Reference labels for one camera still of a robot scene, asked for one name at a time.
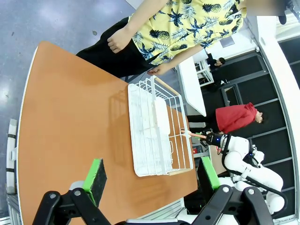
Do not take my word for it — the person's left forearm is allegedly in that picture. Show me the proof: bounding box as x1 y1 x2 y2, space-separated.
167 43 203 71

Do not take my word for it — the person in yellow pineapple shirt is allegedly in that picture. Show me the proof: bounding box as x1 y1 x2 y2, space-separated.
76 0 248 78

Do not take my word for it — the white wire dish rack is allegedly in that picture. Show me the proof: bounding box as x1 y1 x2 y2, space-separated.
127 75 194 177

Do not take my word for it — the person's right forearm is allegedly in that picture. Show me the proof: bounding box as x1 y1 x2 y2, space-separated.
124 0 170 40

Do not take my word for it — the person's right hand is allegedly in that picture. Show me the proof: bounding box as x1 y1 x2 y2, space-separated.
107 28 132 54

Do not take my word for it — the white wire shelf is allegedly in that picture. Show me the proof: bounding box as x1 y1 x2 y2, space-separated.
195 60 214 85

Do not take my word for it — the white plastic cutlery holder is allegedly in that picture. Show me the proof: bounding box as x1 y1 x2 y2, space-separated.
153 99 171 135

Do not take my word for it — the person in red hoodie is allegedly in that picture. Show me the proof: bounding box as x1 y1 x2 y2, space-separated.
187 102 263 135

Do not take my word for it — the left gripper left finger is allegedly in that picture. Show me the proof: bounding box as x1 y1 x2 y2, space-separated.
32 158 111 225

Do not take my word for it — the large white rounded table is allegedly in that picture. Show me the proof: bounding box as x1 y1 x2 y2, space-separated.
178 56 207 117

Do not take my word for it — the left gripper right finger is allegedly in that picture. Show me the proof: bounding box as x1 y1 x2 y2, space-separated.
192 156 275 225

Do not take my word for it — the standing person in black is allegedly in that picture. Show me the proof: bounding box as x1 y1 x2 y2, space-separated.
206 57 227 87

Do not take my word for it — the white drip tray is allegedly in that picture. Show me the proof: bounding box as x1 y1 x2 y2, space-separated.
127 83 174 177

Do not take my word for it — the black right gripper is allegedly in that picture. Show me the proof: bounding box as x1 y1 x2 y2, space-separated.
199 132 223 149

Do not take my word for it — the person's left hand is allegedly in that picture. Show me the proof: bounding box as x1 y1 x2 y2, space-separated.
147 62 173 76

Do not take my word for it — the pink plate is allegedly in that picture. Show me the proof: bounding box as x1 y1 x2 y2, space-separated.
180 127 207 139

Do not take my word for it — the white table side bracket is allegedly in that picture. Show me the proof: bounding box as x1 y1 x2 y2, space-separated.
6 119 19 195

